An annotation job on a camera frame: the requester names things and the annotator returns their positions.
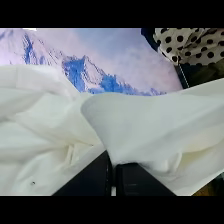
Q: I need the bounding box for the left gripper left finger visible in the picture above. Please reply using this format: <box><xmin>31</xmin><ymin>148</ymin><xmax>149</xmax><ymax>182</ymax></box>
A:
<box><xmin>52</xmin><ymin>150</ymin><xmax>113</xmax><ymax>197</ymax></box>

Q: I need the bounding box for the white black-dotted garment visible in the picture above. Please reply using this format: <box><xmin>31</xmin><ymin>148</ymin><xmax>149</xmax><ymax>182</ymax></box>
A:
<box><xmin>152</xmin><ymin>28</ymin><xmax>224</xmax><ymax>67</ymax></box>

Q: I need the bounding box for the white shirt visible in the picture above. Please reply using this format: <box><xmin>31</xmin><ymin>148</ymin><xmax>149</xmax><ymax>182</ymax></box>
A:
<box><xmin>0</xmin><ymin>64</ymin><xmax>224</xmax><ymax>197</ymax></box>

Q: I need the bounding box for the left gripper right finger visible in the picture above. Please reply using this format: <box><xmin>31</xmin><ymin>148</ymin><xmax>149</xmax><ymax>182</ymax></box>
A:
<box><xmin>114</xmin><ymin>162</ymin><xmax>177</xmax><ymax>197</ymax></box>

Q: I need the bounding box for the black garment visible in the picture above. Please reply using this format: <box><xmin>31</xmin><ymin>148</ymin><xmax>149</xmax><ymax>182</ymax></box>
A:
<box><xmin>140</xmin><ymin>28</ymin><xmax>224</xmax><ymax>89</ymax></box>

